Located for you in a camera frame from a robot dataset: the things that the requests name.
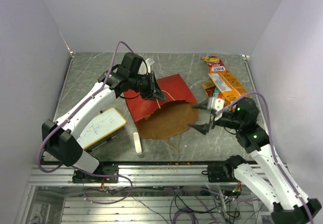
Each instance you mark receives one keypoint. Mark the white marker eraser stick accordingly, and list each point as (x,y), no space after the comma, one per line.
(137,143)

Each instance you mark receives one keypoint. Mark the red paper bag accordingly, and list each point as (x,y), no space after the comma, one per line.
(163,119)

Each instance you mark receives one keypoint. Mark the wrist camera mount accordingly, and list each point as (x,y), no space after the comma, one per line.
(215,104)
(149,62)

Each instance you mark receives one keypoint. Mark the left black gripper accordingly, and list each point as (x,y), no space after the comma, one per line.
(154,88)

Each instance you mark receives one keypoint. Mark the gold teal chips bag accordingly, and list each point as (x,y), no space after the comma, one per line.
(208,83)

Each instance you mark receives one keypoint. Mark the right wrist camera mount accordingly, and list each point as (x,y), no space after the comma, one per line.
(215,104)

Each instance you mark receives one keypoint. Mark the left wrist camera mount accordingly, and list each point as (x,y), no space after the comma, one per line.
(149,62)

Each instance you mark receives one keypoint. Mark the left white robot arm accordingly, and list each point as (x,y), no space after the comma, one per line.
(60,136)

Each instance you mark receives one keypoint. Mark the colourful fruit candy packet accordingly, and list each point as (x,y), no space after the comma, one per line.
(215,64)

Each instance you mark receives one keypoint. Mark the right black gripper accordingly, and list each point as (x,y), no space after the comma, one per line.
(203,127)

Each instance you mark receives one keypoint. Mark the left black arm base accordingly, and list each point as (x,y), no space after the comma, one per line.
(106,173)

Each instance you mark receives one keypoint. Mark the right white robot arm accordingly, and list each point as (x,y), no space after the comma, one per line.
(285,200)

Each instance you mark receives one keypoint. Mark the yellow orange snack box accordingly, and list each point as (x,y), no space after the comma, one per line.
(228,85)

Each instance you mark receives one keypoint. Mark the orange snack packet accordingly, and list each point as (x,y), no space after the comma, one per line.
(219,95)

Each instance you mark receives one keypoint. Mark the aluminium extrusion frame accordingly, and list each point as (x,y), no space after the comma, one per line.
(147,192)

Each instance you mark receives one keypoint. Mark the small whiteboard orange frame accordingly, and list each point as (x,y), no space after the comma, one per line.
(84,141)

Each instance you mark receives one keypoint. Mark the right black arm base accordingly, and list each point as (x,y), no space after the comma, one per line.
(223,171)

